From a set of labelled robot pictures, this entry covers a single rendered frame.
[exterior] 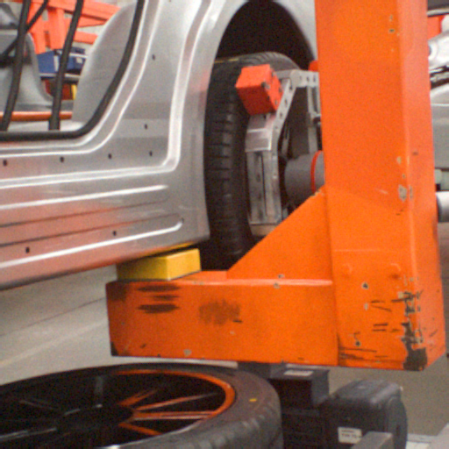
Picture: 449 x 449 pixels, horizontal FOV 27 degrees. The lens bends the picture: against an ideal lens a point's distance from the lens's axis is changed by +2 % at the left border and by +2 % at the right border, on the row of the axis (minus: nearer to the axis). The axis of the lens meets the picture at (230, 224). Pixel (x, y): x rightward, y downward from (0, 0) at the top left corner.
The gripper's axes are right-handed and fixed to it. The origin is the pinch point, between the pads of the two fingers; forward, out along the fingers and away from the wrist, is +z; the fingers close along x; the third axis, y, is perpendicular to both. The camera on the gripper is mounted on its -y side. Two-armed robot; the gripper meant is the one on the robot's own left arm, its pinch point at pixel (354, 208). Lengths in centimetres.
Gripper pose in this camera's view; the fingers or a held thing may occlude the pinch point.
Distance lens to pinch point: 221.6
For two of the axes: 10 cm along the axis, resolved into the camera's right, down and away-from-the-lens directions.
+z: -9.6, 1.0, -2.7
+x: -2.7, 0.2, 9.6
